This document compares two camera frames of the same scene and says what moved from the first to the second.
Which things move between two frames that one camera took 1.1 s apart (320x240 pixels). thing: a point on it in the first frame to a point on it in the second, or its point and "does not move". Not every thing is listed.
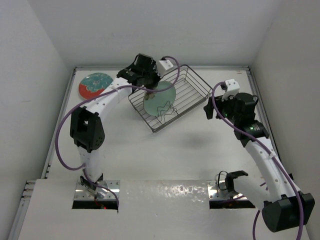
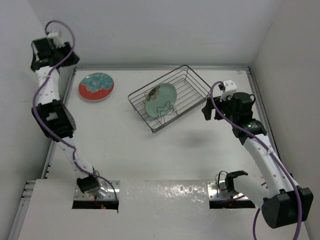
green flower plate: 162,101 does not move
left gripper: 153,69 to 73,58
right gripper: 209,108 does not move
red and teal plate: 93,84 does not move
